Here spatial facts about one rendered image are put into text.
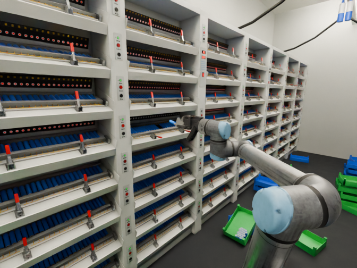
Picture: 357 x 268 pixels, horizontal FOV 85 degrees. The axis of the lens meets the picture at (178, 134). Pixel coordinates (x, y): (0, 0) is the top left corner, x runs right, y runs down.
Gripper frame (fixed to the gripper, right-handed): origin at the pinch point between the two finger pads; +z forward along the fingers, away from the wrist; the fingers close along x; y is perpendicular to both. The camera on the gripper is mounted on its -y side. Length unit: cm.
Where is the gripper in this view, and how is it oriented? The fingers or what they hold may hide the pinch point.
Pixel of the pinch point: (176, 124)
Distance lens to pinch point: 126.7
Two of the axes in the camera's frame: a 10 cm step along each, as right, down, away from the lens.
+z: -7.4, -1.8, 6.5
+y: 0.3, -9.7, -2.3
